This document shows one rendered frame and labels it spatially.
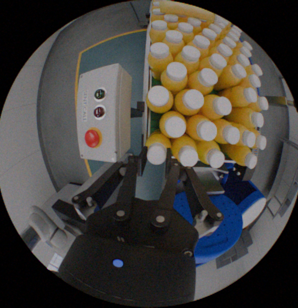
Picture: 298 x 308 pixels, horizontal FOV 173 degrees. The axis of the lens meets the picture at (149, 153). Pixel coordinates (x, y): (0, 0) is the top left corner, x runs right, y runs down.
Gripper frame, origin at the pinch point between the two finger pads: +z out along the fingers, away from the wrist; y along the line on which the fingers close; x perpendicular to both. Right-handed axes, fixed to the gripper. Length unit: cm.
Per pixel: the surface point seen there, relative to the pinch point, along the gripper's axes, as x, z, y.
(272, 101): 25, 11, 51
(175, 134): 4.5, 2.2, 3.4
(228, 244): -17.0, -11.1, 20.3
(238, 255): -289, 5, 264
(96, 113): 8.3, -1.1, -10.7
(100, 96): 11.5, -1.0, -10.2
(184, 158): -0.2, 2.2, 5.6
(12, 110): 67, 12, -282
